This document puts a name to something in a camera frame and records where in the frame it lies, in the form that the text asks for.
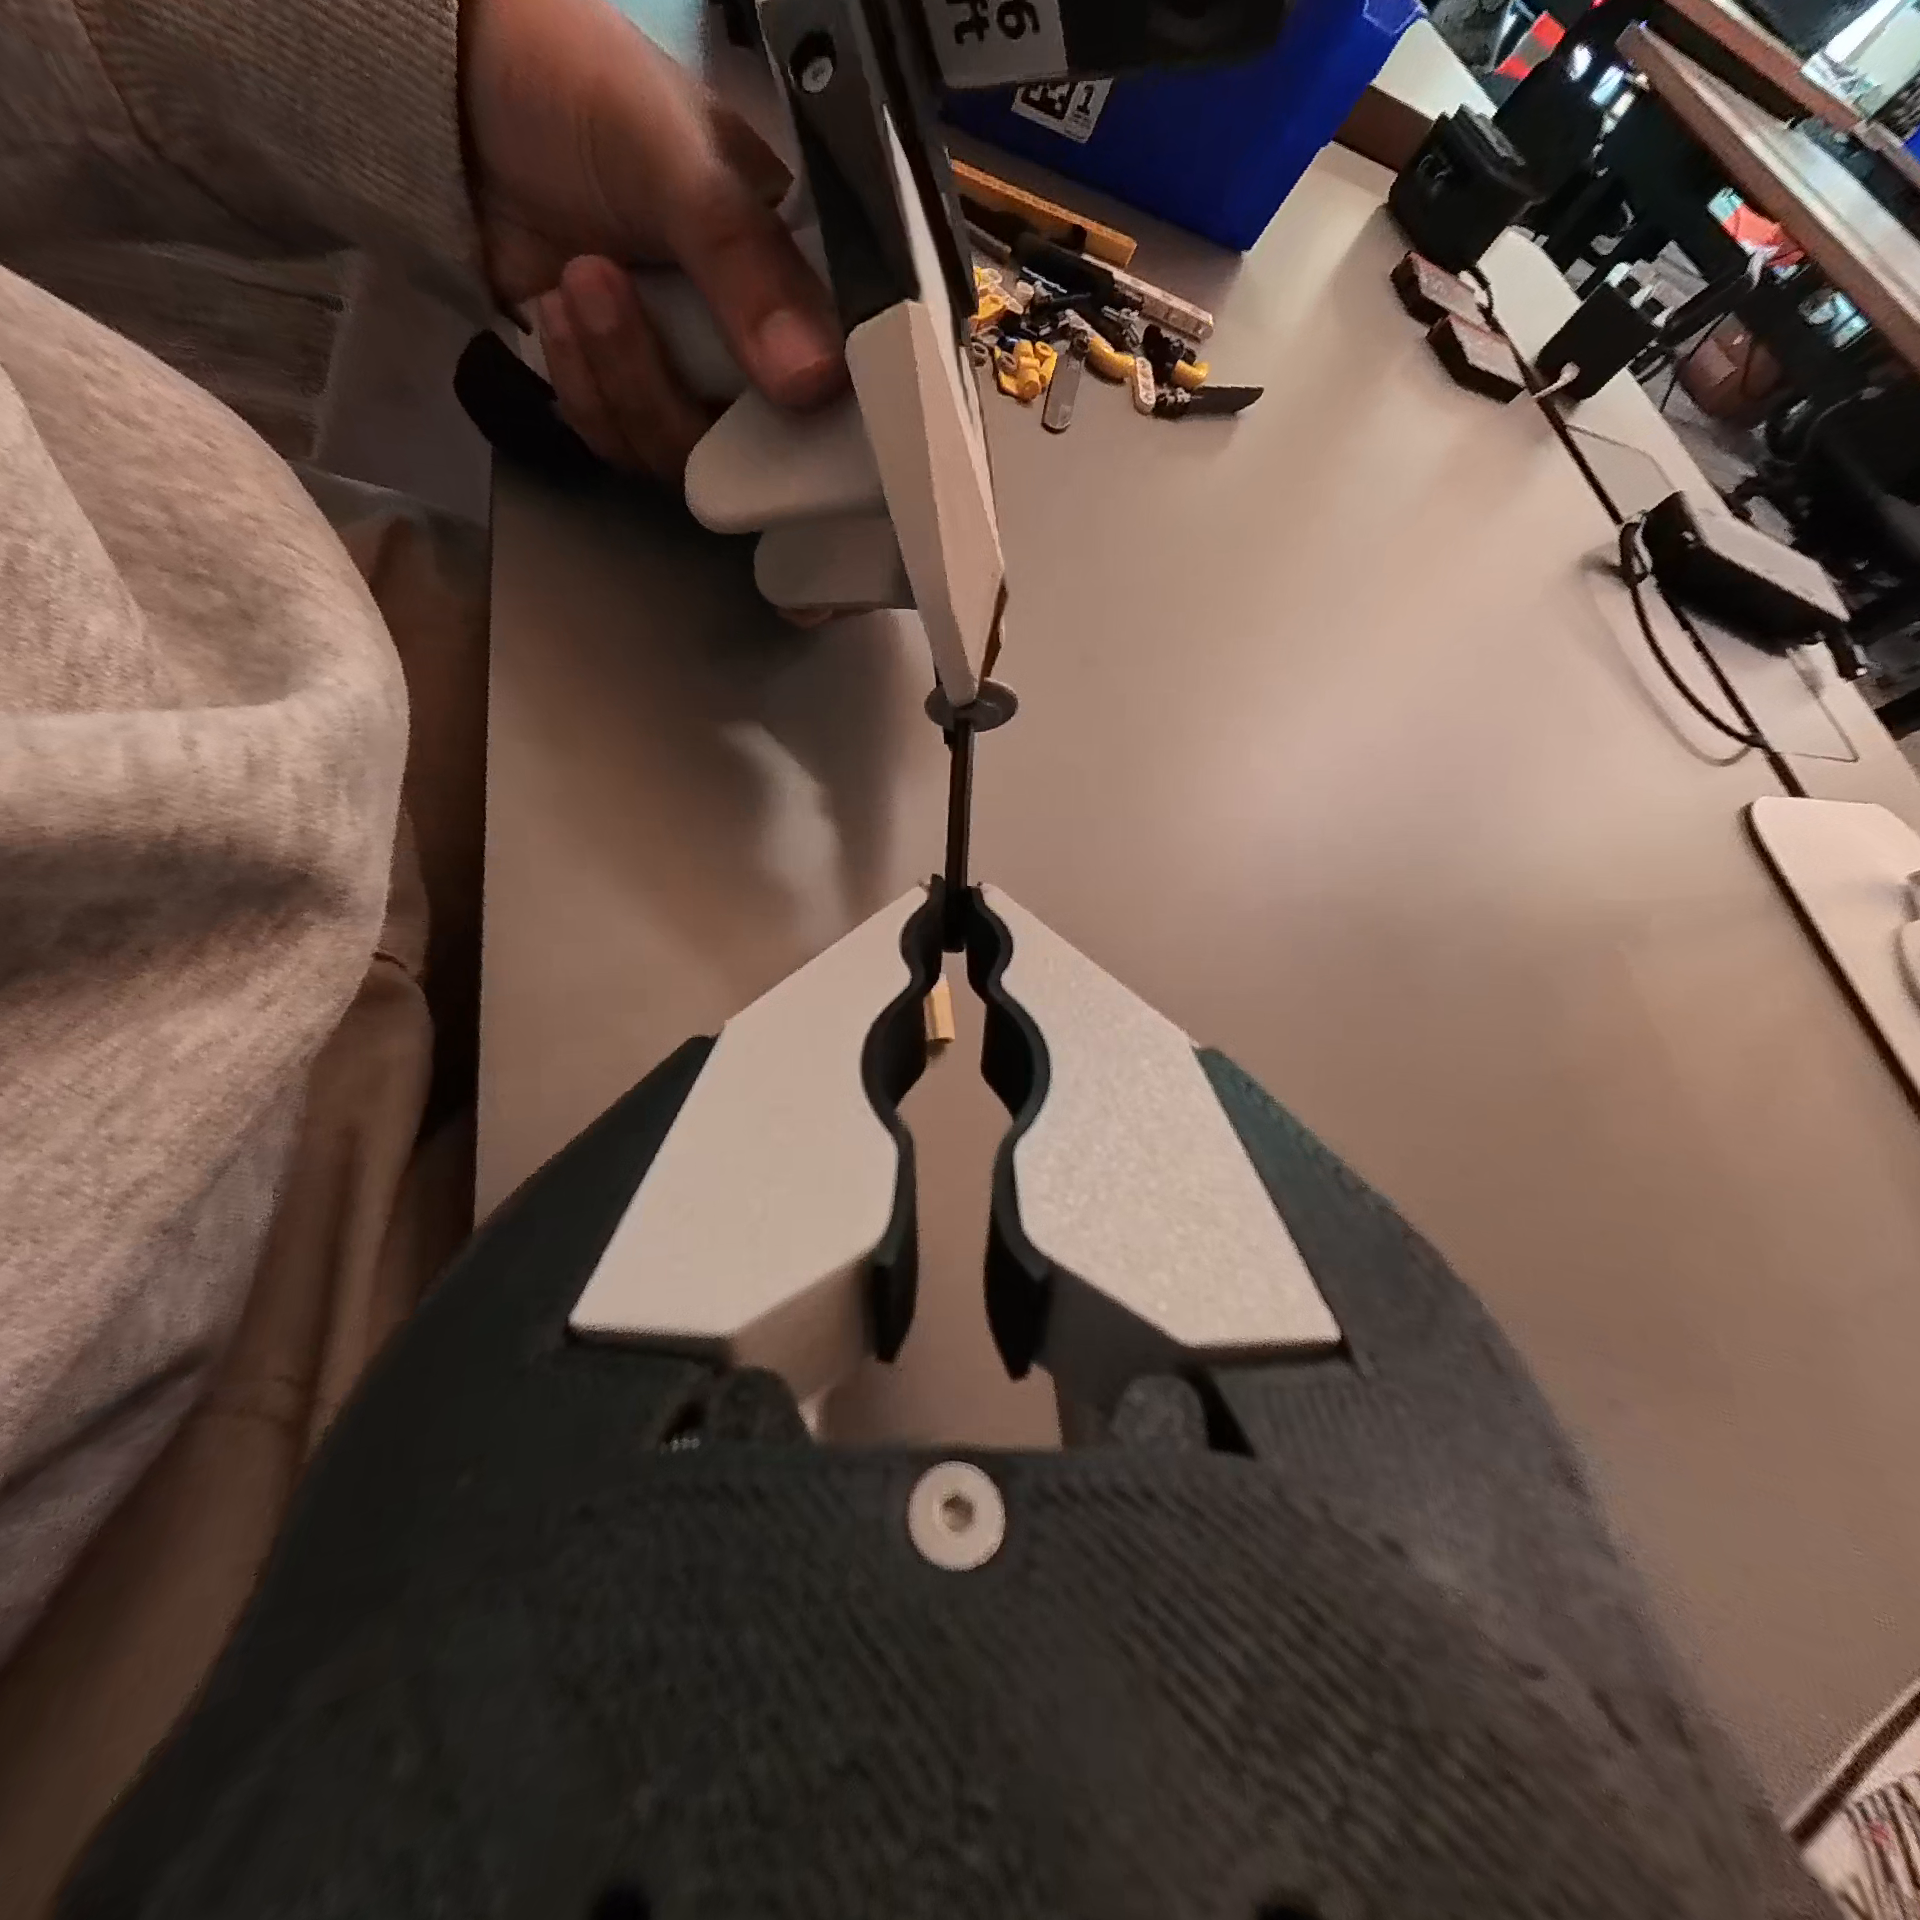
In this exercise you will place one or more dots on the striped sticker sheet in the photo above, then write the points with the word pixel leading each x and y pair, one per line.
pixel 1882 1851

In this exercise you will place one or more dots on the grey lego bush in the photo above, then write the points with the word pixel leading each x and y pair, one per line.
pixel 996 699

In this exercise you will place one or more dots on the tan lego peg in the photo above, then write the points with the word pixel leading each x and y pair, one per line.
pixel 939 1020

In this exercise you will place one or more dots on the brown pad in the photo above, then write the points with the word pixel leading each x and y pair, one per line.
pixel 1436 289

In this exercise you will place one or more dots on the long yellow lego beam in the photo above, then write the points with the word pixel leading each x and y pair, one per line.
pixel 1050 214

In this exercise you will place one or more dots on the wooden background desk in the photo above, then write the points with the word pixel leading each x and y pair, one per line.
pixel 1770 164

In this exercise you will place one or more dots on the black lego axle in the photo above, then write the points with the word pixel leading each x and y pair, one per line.
pixel 956 809

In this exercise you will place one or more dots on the person's left forearm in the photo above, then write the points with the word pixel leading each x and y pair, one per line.
pixel 299 118

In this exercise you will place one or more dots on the blue plastic bin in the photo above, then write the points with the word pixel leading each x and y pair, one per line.
pixel 1243 149

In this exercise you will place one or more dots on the person's left hand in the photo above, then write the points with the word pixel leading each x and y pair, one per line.
pixel 599 149

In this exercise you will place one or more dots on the beige pants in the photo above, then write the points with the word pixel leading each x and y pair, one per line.
pixel 441 838

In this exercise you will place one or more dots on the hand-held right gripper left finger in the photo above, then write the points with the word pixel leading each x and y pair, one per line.
pixel 751 1201

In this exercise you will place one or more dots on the pile of lego pieces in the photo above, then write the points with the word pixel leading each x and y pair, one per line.
pixel 1050 346

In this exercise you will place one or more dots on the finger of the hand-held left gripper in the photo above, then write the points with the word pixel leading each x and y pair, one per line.
pixel 938 494

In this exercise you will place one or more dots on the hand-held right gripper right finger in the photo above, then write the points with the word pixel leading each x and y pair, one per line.
pixel 1155 1201

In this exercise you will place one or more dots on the dark flat blocks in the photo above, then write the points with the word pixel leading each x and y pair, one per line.
pixel 1476 356

